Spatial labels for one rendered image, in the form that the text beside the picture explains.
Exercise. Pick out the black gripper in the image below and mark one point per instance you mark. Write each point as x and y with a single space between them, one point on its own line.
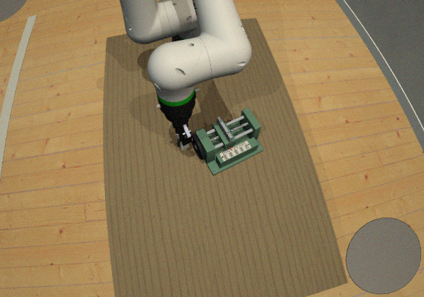
181 130

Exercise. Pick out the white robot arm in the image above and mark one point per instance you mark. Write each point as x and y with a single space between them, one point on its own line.
213 46

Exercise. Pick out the green bench vise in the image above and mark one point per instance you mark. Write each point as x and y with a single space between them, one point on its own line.
214 145

